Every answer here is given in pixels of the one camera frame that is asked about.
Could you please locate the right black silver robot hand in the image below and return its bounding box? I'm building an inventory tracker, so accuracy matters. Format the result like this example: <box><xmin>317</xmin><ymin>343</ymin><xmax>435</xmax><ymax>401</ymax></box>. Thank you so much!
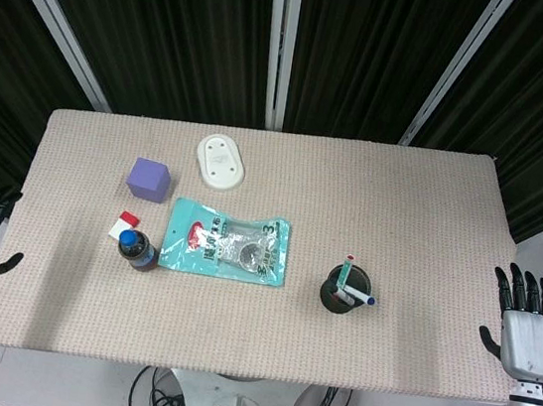
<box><xmin>473</xmin><ymin>258</ymin><xmax>543</xmax><ymax>385</ymax></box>

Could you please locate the dark curtain panel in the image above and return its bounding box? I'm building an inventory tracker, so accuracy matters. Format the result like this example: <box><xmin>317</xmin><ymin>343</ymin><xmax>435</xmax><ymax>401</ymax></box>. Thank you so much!
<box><xmin>0</xmin><ymin>0</ymin><xmax>285</xmax><ymax>134</ymax></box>
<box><xmin>0</xmin><ymin>0</ymin><xmax>115</xmax><ymax>205</ymax></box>
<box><xmin>399</xmin><ymin>0</ymin><xmax>543</xmax><ymax>249</ymax></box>
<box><xmin>282</xmin><ymin>0</ymin><xmax>495</xmax><ymax>159</ymax></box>

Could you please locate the white marker with blue cap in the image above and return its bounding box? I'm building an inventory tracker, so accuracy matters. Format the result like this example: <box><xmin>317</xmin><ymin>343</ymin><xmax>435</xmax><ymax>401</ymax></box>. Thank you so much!
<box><xmin>336</xmin><ymin>284</ymin><xmax>380</xmax><ymax>308</ymax></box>

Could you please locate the green label marker red cap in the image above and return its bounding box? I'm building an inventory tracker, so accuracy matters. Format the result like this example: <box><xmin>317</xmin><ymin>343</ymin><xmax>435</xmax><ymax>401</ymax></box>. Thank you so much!
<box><xmin>333</xmin><ymin>252</ymin><xmax>357</xmax><ymax>295</ymax></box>

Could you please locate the white oval plastic dish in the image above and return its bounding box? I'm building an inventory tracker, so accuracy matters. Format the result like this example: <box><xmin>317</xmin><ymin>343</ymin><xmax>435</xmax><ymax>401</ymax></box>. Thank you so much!
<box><xmin>192</xmin><ymin>130</ymin><xmax>253</xmax><ymax>195</ymax></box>

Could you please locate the red and white block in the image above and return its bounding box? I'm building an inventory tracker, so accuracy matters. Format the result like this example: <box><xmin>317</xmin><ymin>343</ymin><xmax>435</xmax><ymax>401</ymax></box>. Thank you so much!
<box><xmin>106</xmin><ymin>208</ymin><xmax>144</xmax><ymax>244</ymax></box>

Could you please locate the purple foam cube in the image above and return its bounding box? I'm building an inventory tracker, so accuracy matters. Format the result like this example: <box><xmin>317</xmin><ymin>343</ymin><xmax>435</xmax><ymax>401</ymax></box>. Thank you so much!
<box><xmin>123</xmin><ymin>155</ymin><xmax>175</xmax><ymax>206</ymax></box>

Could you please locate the black mesh pen holder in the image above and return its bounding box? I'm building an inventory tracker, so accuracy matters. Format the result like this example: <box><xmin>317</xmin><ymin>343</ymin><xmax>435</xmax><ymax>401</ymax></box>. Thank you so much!
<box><xmin>316</xmin><ymin>260</ymin><xmax>376</xmax><ymax>320</ymax></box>

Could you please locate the beige woven table mat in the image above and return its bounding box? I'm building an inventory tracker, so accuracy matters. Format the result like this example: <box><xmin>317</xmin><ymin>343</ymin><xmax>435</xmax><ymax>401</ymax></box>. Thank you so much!
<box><xmin>0</xmin><ymin>91</ymin><xmax>543</xmax><ymax>406</ymax></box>

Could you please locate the teal cleaning cloth package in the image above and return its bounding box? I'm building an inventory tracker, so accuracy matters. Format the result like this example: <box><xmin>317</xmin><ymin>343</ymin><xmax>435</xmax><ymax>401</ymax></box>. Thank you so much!
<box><xmin>155</xmin><ymin>195</ymin><xmax>295</xmax><ymax>291</ymax></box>

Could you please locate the cola bottle with blue cap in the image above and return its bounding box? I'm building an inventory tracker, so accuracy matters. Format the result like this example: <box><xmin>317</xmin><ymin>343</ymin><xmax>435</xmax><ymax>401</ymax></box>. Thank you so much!
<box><xmin>113</xmin><ymin>227</ymin><xmax>159</xmax><ymax>275</ymax></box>

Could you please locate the white metal frame post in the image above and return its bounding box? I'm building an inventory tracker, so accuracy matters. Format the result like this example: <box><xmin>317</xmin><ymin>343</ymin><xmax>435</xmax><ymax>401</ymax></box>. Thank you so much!
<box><xmin>252</xmin><ymin>0</ymin><xmax>303</xmax><ymax>134</ymax></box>
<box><xmin>0</xmin><ymin>0</ymin><xmax>128</xmax><ymax>114</ymax></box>
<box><xmin>397</xmin><ymin>0</ymin><xmax>518</xmax><ymax>160</ymax></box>

